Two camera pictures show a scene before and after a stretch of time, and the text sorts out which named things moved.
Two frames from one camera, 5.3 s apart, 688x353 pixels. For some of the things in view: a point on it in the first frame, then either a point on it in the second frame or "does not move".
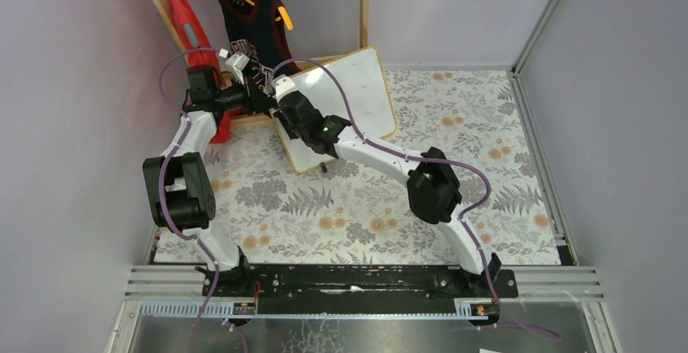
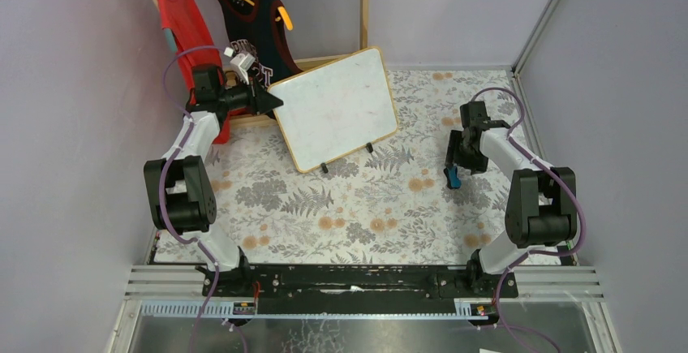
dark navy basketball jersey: x=258 y=26 does not move
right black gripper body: x=285 y=115 → x=457 y=153
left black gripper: x=257 y=100 does not move
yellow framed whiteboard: x=364 y=72 does not move
